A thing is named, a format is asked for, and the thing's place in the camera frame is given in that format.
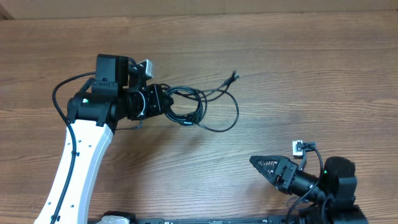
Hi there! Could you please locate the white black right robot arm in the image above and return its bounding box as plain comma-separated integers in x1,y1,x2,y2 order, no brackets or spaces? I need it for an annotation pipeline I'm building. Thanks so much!
249,156,368,224

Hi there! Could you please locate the black cable bundle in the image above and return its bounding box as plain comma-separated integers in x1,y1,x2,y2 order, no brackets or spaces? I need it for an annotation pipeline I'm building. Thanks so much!
160,70,240,133

